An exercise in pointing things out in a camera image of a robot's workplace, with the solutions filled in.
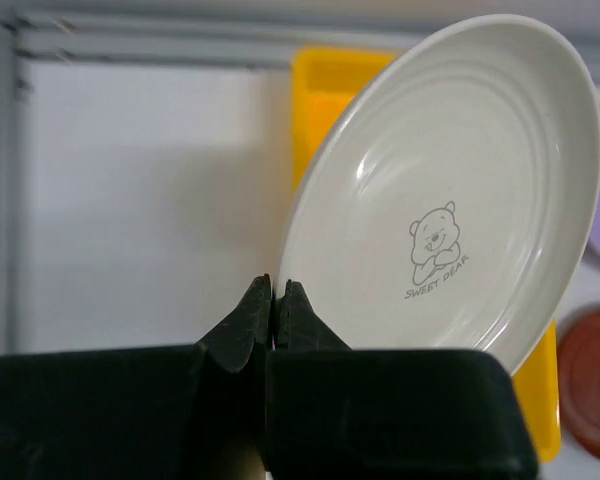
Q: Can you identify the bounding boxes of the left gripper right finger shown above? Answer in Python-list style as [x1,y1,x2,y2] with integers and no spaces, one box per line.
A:
[265,281,539,479]

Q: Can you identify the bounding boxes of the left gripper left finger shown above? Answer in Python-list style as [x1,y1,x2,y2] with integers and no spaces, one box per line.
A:
[0,275,271,479]

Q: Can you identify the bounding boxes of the cream white plate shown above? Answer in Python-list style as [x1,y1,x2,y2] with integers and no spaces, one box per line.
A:
[274,14,600,372]

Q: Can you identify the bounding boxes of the dark red plate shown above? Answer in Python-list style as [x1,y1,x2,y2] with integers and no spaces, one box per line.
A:
[557,309,600,459]

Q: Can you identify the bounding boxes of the yellow plastic bin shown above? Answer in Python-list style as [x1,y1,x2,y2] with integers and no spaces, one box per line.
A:
[291,45,562,463]

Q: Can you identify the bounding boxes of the aluminium table frame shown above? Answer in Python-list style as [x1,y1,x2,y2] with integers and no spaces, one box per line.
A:
[0,12,600,361]

